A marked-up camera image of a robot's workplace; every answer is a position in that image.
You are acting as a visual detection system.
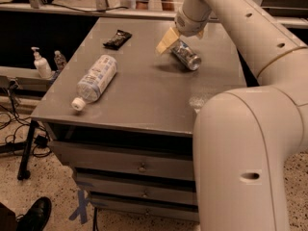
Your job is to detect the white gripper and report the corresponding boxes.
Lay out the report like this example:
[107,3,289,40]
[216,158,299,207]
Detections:
[156,0,212,54]

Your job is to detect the silver redbull can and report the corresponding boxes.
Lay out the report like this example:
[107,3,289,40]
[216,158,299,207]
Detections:
[171,40,201,71]

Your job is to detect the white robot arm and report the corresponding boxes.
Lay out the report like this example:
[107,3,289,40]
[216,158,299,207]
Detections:
[157,0,308,231]

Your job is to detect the black snack wrapper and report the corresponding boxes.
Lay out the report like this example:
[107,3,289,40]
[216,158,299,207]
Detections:
[103,30,132,50]

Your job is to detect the clear plastic water bottle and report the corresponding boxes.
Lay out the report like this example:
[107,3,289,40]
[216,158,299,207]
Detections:
[71,55,117,111]

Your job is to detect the grey drawer cabinet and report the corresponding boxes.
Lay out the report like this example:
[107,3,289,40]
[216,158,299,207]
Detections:
[30,16,248,223]

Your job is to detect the small clear plastic bottle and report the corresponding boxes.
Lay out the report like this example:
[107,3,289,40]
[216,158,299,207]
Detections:
[54,50,67,71]

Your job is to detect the white pump dispenser bottle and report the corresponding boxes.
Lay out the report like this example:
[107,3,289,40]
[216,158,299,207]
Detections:
[32,47,52,79]

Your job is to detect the top grey drawer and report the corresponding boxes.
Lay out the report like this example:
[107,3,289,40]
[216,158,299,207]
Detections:
[50,141,193,181]

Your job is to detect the grey drawer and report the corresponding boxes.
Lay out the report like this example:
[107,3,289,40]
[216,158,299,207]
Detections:
[50,141,193,181]
[73,172,197,205]
[90,194,199,222]

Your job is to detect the middle grey drawer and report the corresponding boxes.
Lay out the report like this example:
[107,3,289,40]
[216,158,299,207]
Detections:
[73,172,197,205]

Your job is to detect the bottom grey drawer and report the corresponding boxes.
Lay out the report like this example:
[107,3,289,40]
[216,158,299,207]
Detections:
[90,194,199,222]

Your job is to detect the blue tape floor mark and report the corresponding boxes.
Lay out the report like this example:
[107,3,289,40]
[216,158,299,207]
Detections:
[68,189,99,231]

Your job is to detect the black table leg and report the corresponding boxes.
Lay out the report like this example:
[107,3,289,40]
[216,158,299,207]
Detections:
[17,120,39,181]

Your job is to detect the black leather shoe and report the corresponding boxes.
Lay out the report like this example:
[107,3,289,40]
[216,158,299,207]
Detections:
[16,196,52,231]

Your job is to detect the black floor cables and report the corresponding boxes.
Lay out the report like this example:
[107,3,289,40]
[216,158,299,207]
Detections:
[0,84,52,159]

